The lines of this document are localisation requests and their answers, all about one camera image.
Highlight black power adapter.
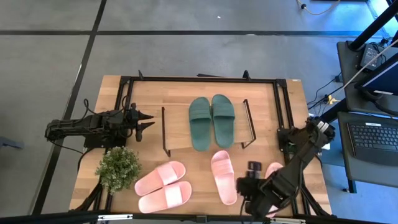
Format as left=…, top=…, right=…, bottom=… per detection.
left=359, top=43, right=381, bottom=71

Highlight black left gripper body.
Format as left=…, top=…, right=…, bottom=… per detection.
left=120, top=112, right=140, bottom=138

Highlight beige floor cable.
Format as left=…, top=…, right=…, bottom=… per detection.
left=296, top=0, right=342, bottom=16

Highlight wooden shelf with black legs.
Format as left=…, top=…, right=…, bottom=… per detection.
left=160, top=98, right=257, bottom=158

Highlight small green artificial plant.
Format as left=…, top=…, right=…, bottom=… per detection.
left=95, top=146, right=142, bottom=196

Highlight black floor cable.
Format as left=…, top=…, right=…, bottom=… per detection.
left=307, top=73, right=343, bottom=110

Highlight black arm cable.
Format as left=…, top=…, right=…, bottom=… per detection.
left=82, top=98, right=98, bottom=116

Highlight black horizontal rig bar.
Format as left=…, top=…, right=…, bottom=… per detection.
left=0, top=210, right=398, bottom=224

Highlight pink foam slide sandal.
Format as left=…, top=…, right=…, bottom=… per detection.
left=134, top=161, right=187, bottom=197
left=264, top=161, right=284, bottom=218
left=210, top=150, right=238, bottom=206
left=137, top=180, right=193, bottom=214

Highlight black metal table frame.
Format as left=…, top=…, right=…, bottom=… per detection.
left=71, top=70, right=332, bottom=218

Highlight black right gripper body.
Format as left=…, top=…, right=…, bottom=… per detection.
left=236, top=175, right=274, bottom=219

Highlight dark grey desk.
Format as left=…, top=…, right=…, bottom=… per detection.
left=337, top=111, right=398, bottom=194
left=336, top=40, right=398, bottom=118

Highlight black laptop keyboard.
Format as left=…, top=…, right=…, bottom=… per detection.
left=346, top=121, right=398, bottom=167

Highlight white cable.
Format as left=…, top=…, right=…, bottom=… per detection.
left=341, top=39, right=398, bottom=91

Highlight grey blue chair leg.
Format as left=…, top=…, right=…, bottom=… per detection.
left=0, top=136, right=25, bottom=151

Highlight dark monitor screen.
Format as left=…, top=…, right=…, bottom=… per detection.
left=354, top=52, right=398, bottom=98

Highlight black diagonal pole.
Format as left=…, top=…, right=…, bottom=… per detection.
left=348, top=0, right=398, bottom=52

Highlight green foam slide sandal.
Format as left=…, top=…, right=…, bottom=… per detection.
left=211, top=94, right=236, bottom=149
left=188, top=96, right=213, bottom=152

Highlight silver metal bracket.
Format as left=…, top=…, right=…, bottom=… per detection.
left=98, top=213, right=134, bottom=222
left=269, top=217, right=306, bottom=224

